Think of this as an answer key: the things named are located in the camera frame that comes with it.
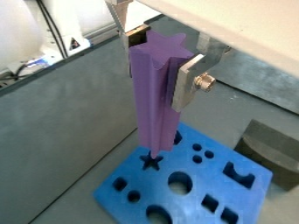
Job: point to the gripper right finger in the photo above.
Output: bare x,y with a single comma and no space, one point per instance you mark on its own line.
193,75

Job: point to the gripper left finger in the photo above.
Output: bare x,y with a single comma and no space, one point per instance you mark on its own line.
130,24

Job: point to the purple star-shaped bar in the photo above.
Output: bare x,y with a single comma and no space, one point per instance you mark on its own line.
155,61

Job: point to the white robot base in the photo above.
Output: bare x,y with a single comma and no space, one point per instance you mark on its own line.
43,31

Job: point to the black angled fixture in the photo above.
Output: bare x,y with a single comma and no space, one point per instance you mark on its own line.
274,150

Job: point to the blue foam shape board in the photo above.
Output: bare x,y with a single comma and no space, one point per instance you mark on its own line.
201,184

